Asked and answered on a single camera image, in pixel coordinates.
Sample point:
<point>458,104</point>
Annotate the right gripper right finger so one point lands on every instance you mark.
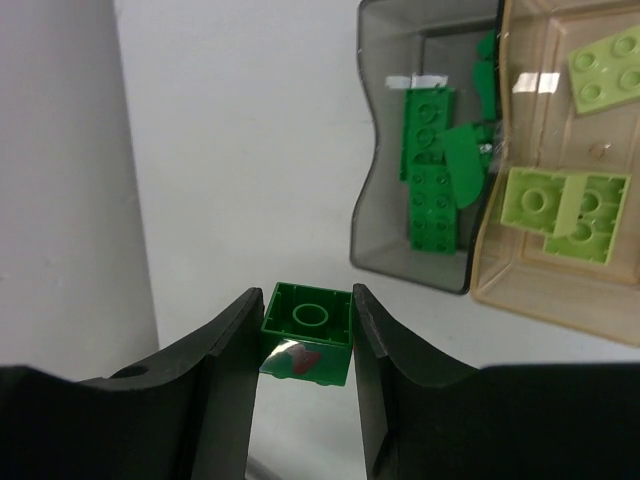
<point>427,415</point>

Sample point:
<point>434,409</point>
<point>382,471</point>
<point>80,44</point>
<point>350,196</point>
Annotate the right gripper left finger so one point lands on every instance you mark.
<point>184,412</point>

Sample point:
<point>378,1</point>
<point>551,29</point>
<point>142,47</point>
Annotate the dark green lego plate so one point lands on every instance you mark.
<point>433,215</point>

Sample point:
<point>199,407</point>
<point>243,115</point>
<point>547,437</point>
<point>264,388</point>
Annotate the small dark green lego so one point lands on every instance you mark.
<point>466,149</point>

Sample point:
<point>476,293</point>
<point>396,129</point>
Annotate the dark green studded lego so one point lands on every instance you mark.
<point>428,112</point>

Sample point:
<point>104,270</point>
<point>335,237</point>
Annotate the lime lego square brick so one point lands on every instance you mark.
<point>605,73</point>

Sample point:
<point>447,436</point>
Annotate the tiny dark green lego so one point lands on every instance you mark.
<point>484,76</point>

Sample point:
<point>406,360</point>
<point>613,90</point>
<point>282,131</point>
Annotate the lime lego hollow brick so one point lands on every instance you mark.
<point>532,201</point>

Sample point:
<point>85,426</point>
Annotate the orange transparent container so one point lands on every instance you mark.
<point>541,130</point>

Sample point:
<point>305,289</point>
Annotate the grey transparent container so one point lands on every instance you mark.
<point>398,43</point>

